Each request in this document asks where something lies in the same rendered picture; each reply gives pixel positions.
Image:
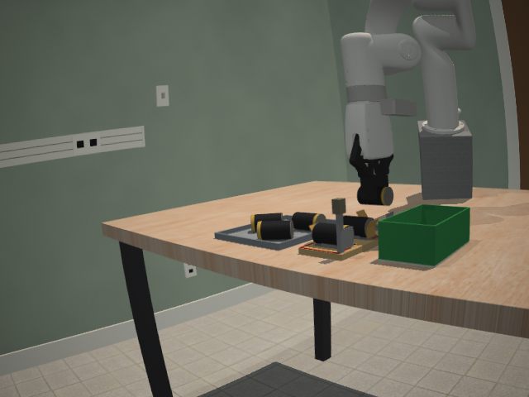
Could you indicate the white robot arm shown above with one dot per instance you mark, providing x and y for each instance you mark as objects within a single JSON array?
[{"x": 366, "y": 55}]

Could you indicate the green open-top box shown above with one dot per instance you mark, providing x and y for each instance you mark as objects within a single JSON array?
[{"x": 422, "y": 244}]

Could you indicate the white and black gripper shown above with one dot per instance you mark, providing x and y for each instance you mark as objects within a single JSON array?
[{"x": 375, "y": 139}]

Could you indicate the tan battery holder board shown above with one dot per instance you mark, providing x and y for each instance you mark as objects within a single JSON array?
[{"x": 353, "y": 245}]

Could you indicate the black battery with gold end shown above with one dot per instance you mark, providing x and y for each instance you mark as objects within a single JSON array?
[
  {"x": 324, "y": 233},
  {"x": 275, "y": 230},
  {"x": 384, "y": 197},
  {"x": 359, "y": 224},
  {"x": 301, "y": 221},
  {"x": 254, "y": 218}
]

